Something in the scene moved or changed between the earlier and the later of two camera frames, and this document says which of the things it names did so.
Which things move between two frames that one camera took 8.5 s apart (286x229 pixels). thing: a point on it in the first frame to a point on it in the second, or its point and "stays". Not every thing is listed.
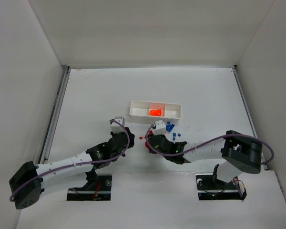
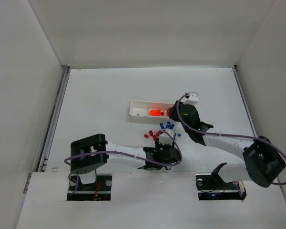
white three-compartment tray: (155, 109) stays
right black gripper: (153, 142) to (177, 112)
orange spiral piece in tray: (158, 112) stays
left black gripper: (127, 139) to (160, 145)
